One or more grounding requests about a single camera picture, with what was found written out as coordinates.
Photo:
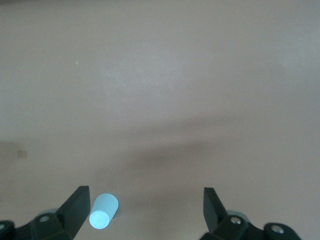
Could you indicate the small brown tape square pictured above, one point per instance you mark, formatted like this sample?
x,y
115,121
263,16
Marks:
x,y
22,154

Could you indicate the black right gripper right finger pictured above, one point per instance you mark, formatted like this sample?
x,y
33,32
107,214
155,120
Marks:
x,y
215,210

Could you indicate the pale blue plastic cup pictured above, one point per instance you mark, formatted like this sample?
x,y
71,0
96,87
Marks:
x,y
103,212

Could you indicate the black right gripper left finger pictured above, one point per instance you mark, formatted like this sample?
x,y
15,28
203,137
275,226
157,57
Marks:
x,y
75,210

